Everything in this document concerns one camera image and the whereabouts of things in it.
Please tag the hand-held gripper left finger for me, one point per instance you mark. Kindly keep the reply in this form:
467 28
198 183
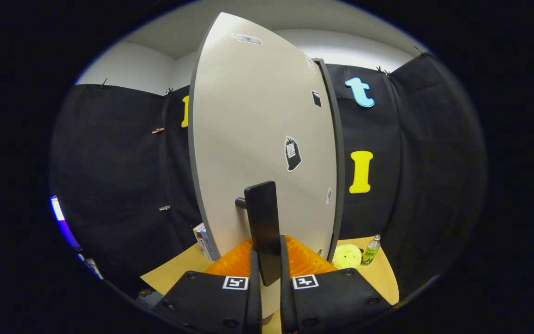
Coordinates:
211 301

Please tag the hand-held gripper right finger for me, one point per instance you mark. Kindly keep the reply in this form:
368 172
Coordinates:
332 301

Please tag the grey shoe cabinet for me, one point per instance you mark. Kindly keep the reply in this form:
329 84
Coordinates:
339 139

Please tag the beige shoe cabinet door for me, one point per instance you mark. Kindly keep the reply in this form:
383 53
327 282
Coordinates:
248 116

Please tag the yellow plush toy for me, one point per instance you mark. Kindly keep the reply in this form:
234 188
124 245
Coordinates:
346 256

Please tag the green drink bottle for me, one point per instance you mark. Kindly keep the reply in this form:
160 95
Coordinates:
370 253

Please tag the black backdrop cloth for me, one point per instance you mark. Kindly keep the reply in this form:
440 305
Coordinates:
109 162

